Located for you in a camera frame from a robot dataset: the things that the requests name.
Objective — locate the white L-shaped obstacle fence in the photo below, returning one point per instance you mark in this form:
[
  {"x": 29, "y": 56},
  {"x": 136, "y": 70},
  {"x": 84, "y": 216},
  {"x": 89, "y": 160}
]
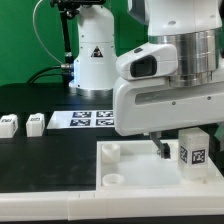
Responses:
[{"x": 86, "y": 205}]

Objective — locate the white square tabletop tray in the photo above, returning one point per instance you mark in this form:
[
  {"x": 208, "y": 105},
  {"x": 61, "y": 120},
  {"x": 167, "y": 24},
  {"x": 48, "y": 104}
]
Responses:
[{"x": 136, "y": 164}]

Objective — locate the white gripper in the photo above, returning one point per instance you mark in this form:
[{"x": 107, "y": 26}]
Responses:
[{"x": 150, "y": 105}]

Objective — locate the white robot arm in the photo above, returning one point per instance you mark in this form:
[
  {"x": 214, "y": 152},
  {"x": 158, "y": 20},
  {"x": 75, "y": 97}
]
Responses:
[{"x": 176, "y": 79}]

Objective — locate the white marker sheet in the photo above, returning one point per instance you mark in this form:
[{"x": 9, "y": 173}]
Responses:
[{"x": 81, "y": 119}]

